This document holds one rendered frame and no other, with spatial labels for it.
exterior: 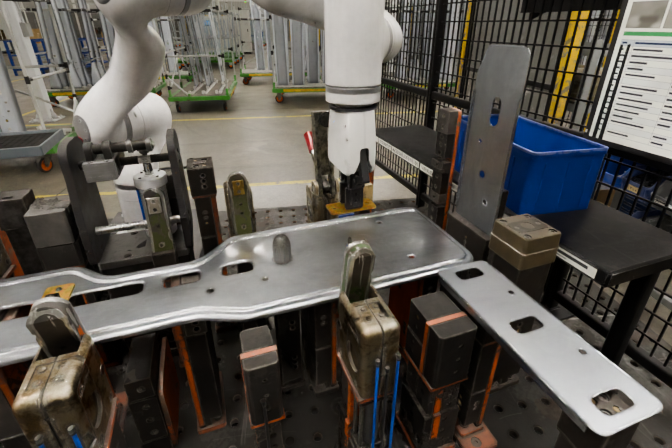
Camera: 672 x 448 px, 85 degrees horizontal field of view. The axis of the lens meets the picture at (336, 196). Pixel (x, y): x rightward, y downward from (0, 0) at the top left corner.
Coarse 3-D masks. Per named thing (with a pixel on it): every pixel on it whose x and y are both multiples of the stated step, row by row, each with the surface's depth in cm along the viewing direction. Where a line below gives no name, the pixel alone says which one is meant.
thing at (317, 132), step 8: (312, 112) 72; (320, 112) 73; (328, 112) 70; (312, 120) 73; (320, 120) 70; (328, 120) 70; (312, 128) 74; (320, 128) 74; (328, 128) 73; (320, 136) 74; (320, 144) 74; (320, 152) 75; (320, 160) 74; (328, 160) 76; (320, 168) 75; (328, 168) 76; (320, 176) 75; (328, 176) 78; (320, 184) 76; (320, 192) 76
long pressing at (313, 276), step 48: (240, 240) 70; (336, 240) 70; (384, 240) 70; (432, 240) 70; (0, 288) 57; (96, 288) 57; (144, 288) 57; (192, 288) 57; (240, 288) 57; (288, 288) 57; (336, 288) 57; (384, 288) 59; (0, 336) 48; (96, 336) 49
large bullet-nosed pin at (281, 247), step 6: (282, 234) 62; (276, 240) 62; (282, 240) 61; (288, 240) 62; (276, 246) 62; (282, 246) 61; (288, 246) 62; (276, 252) 62; (282, 252) 62; (288, 252) 63; (276, 258) 62; (282, 258) 62; (288, 258) 63
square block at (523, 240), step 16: (496, 224) 64; (512, 224) 63; (528, 224) 63; (544, 224) 63; (496, 240) 65; (512, 240) 61; (528, 240) 59; (544, 240) 60; (496, 256) 66; (512, 256) 62; (528, 256) 60; (544, 256) 61; (512, 272) 63; (528, 272) 62; (544, 272) 64; (528, 288) 64; (528, 320) 68; (496, 368) 71; (512, 368) 73; (496, 384) 74; (512, 384) 75
